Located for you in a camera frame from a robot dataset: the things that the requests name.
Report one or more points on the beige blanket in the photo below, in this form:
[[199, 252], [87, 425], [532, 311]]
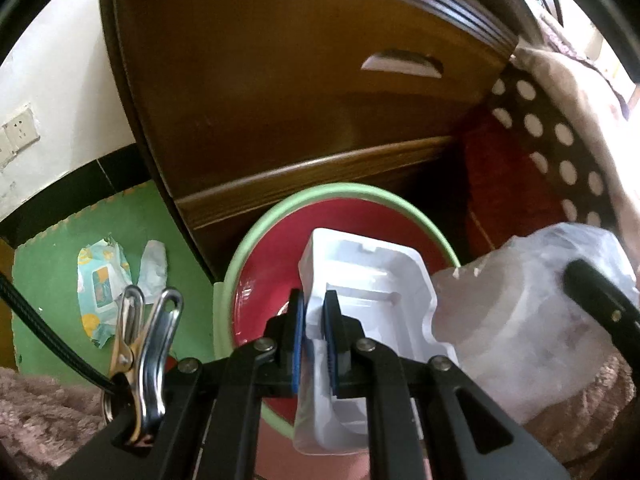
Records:
[[590, 90]]

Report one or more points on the dark wooden bed frame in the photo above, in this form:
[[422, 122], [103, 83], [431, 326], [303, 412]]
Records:
[[500, 185]]

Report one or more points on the metal spring clip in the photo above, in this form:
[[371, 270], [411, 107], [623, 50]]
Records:
[[150, 360]]

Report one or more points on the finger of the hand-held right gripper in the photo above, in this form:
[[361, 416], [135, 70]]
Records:
[[600, 295]]

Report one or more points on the dark wooden nightstand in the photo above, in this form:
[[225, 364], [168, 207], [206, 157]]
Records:
[[250, 85]]

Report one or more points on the red basin with green rim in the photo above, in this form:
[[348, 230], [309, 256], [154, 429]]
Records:
[[270, 245]]

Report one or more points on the clear plastic bag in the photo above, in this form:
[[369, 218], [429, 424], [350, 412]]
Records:
[[500, 310]]

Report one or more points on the brown polka dot cloth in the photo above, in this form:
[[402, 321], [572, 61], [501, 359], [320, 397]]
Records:
[[550, 147]]

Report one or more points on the green foam floor mat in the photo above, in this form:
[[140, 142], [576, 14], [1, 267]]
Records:
[[50, 285]]

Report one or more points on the white wall socket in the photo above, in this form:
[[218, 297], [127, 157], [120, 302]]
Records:
[[17, 130]]

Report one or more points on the light blue wet wipes packet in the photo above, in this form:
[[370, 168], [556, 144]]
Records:
[[102, 290]]

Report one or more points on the white plastic packaging tray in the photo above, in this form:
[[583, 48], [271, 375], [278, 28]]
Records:
[[380, 280]]

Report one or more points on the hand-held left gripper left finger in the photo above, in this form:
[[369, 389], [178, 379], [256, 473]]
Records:
[[297, 340]]

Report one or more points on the pink fluffy blanket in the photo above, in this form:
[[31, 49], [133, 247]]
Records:
[[40, 420]]

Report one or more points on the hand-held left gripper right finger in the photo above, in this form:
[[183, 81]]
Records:
[[330, 345]]

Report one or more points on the light blue plastic wrapper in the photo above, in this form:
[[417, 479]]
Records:
[[152, 265]]

